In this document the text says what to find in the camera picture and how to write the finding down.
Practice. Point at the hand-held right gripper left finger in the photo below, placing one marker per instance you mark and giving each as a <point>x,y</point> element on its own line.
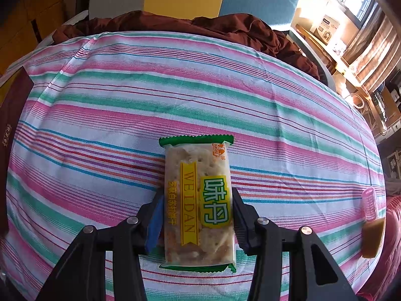
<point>155,222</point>

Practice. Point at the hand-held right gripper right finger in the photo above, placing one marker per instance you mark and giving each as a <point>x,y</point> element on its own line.
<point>242,225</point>

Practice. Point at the green-edged cracker packet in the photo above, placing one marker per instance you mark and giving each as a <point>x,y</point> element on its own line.
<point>197,194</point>

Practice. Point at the maroon tin box gold inside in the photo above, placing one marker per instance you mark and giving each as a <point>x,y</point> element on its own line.
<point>15,109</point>

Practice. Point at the pink hair roller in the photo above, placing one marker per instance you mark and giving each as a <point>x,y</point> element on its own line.
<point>370,202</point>

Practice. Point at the tan block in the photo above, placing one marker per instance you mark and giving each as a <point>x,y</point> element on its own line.
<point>372,238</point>

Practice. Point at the pink blanket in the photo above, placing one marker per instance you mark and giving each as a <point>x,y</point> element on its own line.
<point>391,250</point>

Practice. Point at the wooden desk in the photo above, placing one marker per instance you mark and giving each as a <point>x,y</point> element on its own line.
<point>344,69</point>

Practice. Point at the maroon cloth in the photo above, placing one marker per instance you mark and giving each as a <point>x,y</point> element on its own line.
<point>235,31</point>

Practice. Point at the white printed carton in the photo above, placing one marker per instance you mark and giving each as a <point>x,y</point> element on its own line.
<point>325,28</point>

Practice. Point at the striped brown curtain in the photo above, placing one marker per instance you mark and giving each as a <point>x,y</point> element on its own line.
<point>372,53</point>

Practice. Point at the wooden wardrobe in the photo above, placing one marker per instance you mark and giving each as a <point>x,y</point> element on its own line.
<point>18,37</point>

